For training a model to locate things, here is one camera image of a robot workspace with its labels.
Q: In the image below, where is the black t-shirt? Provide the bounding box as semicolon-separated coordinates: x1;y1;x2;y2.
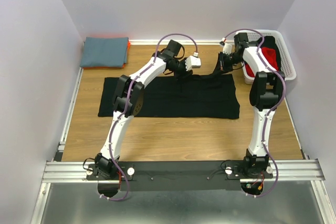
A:
98;68;239;119

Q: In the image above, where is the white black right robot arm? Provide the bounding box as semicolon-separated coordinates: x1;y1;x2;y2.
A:
218;29;286;178

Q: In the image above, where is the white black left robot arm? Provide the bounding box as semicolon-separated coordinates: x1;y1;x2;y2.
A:
94;40;192;179

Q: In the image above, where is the red t-shirt in basket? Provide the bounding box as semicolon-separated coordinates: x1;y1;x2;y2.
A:
243;47;279;78

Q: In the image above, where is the black garment in basket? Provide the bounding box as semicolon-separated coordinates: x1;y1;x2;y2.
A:
244;35;286;78

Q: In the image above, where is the white plastic laundry basket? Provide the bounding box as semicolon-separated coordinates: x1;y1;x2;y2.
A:
235;29;297;84

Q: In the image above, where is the folded blue t-shirt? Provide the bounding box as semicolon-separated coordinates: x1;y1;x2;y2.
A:
79;37;129;69

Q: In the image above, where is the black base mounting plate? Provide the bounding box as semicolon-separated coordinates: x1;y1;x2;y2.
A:
83;160;273;197

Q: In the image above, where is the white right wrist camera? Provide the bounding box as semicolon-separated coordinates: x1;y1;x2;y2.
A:
220;38;232;55

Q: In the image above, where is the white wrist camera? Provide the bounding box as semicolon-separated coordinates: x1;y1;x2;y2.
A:
220;38;232;55
185;52;202;71

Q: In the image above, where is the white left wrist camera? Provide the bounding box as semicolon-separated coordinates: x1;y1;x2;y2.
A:
185;52;202;71

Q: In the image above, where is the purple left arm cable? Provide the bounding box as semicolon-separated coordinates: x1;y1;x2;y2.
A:
98;33;199;202

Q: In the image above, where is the aluminium frame rail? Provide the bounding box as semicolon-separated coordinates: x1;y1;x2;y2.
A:
32;68;335;223

